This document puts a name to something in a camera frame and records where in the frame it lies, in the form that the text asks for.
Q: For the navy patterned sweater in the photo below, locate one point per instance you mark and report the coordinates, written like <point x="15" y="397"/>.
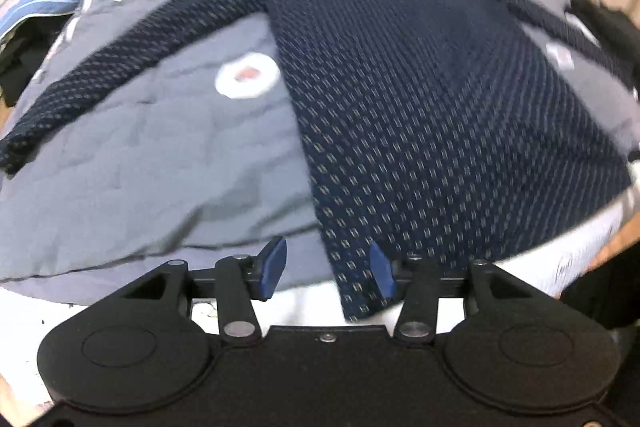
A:
<point x="425" y="107"/>

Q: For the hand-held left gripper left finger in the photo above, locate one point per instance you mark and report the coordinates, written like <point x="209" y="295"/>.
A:
<point x="272" y="264"/>

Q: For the grey quilted bedspread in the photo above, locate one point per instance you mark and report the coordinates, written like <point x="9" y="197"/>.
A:
<point x="175" y="147"/>

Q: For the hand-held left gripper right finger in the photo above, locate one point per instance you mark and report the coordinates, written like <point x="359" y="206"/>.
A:
<point x="382" y="274"/>

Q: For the black bag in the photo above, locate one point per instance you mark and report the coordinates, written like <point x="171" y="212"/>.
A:
<point x="20" y="62"/>

